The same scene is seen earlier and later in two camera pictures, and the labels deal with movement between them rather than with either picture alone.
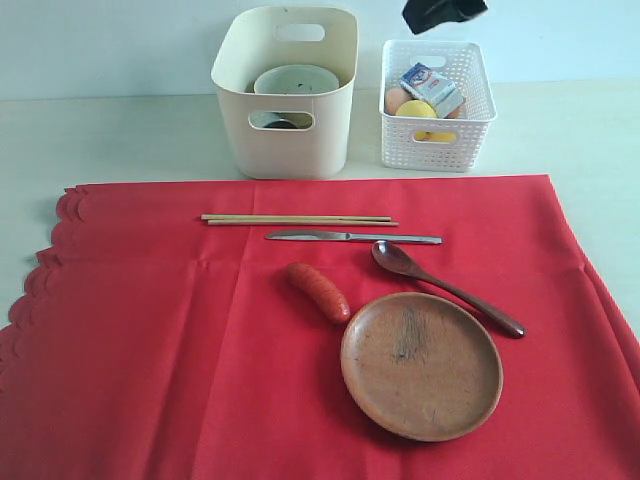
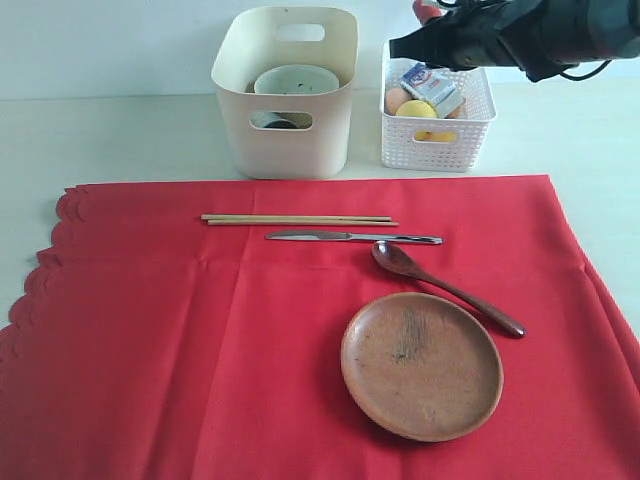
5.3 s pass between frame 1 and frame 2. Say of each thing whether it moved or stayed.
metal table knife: stayed
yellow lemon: stayed
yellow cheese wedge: stayed
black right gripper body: moved
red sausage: moved
